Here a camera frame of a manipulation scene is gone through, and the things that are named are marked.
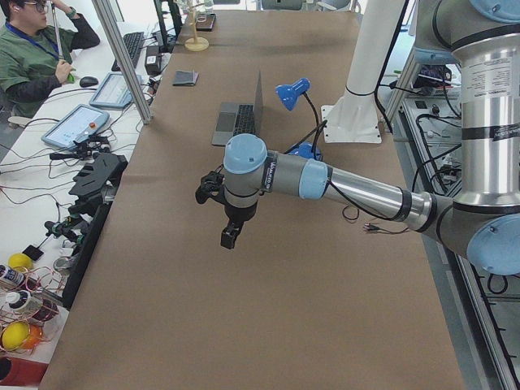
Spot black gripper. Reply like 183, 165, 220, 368
220, 202, 258, 249

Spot grey laptop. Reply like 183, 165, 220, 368
211, 71, 263, 146

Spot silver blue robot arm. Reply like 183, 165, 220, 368
218, 1, 519, 275

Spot black tool holder rack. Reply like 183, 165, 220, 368
62, 153, 128, 310

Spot blue desk lamp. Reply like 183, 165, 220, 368
275, 78, 326, 161

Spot grey folded cloth stack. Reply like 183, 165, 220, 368
172, 70, 199, 86

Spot far teach pendant tablet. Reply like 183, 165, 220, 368
89, 71, 132, 110

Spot teach pendant tablet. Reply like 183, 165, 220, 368
41, 104, 110, 149
89, 71, 132, 110

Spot near teach pendant tablet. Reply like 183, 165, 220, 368
41, 104, 110, 149

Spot black power adapter box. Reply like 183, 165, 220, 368
145, 45, 162, 76

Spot wooden mug tree stand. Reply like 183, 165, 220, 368
177, 1, 210, 52

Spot black computer mouse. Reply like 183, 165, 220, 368
79, 76, 99, 88

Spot yellow lemon back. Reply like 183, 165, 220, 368
7, 253, 33, 271

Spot black keyboard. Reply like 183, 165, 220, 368
123, 32, 145, 67

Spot person in green shirt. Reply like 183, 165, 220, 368
1, 1, 100, 118

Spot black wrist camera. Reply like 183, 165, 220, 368
195, 171, 225, 205

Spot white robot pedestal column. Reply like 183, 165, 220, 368
323, 0, 407, 144

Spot copper wire basket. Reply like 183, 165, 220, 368
1, 265, 64, 354

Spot aluminium frame post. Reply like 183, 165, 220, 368
92, 0, 152, 125

